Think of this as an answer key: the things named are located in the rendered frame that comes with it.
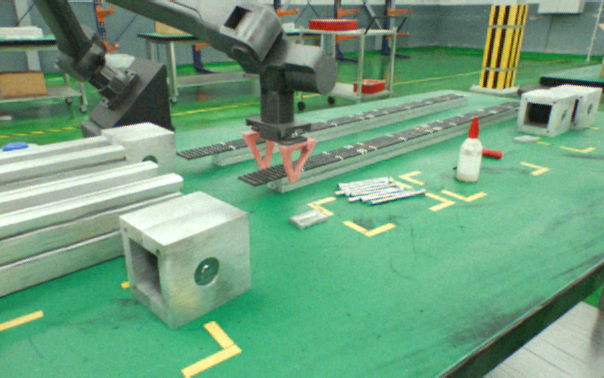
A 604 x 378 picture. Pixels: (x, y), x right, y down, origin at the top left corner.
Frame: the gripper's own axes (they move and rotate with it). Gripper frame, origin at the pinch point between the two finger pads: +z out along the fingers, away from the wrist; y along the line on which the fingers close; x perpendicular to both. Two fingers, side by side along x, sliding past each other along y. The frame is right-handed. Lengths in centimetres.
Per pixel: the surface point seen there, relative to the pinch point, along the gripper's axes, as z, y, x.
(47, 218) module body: -4.5, 5.1, -37.6
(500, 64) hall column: 43, -232, 579
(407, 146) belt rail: 2.1, 1.4, 36.1
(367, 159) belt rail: 2.1, 1.7, 22.1
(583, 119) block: 1, 20, 86
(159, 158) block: -2.3, -14.0, -15.2
